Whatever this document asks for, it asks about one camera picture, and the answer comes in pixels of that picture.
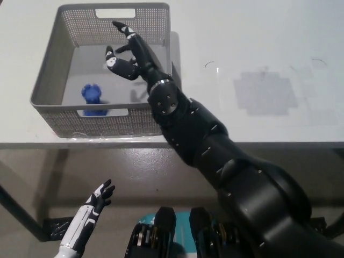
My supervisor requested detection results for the blue rook chess piece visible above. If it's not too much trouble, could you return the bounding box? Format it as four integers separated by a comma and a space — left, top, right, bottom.
81, 83, 110, 117

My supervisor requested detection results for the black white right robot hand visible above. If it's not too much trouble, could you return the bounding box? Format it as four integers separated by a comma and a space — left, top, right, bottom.
103, 20, 174, 89

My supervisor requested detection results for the black teal robot body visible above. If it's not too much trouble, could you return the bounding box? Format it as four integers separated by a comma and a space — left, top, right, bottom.
124, 206, 242, 258

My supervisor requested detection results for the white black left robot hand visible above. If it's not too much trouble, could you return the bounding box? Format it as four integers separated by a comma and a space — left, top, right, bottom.
59, 179, 116, 252

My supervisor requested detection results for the grey perforated plastic basket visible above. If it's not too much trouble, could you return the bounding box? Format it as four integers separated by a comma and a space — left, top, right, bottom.
29, 2, 174, 139

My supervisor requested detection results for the black metal table leg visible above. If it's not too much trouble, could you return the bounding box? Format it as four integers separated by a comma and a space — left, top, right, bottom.
0, 182, 75, 242

